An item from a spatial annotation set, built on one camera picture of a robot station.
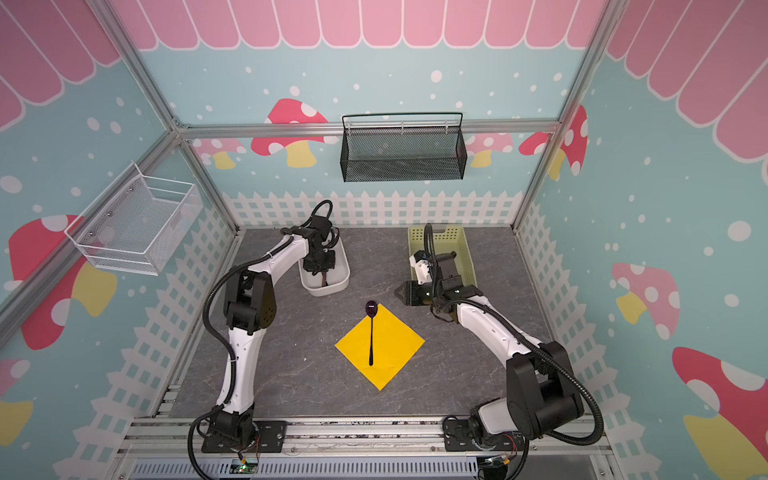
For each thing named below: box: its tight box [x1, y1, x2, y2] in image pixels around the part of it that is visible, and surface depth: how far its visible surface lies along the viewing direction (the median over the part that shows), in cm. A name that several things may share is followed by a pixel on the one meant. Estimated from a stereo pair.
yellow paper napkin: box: [334, 303, 426, 391], surface depth 91 cm
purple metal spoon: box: [366, 300, 378, 367], surface depth 97 cm
